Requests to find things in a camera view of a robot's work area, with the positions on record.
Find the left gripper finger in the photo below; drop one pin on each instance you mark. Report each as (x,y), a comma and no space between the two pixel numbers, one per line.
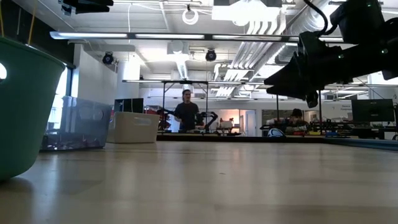
(93,6)

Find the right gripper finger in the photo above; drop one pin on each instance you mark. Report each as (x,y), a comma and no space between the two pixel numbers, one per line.
(287,73)
(289,91)

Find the green plastic bin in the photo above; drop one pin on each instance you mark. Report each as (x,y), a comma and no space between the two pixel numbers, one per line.
(28,118)

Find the beige plastic bin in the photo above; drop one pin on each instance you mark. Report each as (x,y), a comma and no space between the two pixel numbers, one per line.
(133,130)

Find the black background robot arm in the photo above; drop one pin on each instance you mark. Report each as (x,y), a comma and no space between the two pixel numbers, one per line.
(209,116)

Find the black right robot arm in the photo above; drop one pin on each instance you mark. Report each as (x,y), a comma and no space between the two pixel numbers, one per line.
(373,59)

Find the LED light bar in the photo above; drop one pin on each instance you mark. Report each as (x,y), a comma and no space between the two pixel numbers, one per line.
(93,35)

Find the round black ceiling speaker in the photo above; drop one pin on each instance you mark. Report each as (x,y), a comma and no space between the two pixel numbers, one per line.
(108,58)
(211,55)

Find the black computer monitor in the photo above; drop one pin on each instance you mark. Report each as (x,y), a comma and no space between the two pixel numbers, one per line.
(373,110)

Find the black cabinet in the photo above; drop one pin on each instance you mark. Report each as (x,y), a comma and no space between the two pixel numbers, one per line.
(127,105)

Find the clear grey plastic bin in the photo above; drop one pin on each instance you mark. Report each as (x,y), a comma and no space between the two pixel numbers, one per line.
(87,124)

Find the round metal duct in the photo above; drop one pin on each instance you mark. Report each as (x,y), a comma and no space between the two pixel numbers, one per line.
(289,53)

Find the black background rig frame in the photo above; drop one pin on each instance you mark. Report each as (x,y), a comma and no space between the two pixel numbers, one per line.
(186,82)
(320,115)

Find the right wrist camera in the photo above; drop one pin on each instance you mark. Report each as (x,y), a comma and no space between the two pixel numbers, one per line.
(357,20)

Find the black aluminium rig frame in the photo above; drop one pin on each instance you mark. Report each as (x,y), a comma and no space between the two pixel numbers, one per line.
(217,137)

